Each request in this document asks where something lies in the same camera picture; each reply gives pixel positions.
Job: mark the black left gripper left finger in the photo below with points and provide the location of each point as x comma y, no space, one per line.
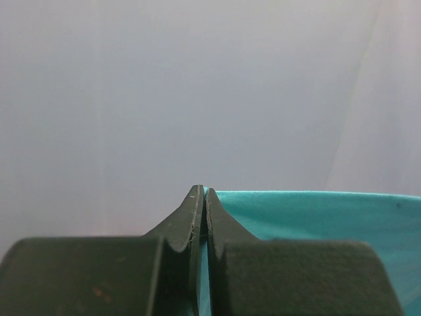
153,274

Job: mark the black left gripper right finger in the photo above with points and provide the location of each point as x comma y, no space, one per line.
248,276

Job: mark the turquoise t shirt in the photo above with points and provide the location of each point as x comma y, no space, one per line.
389,223

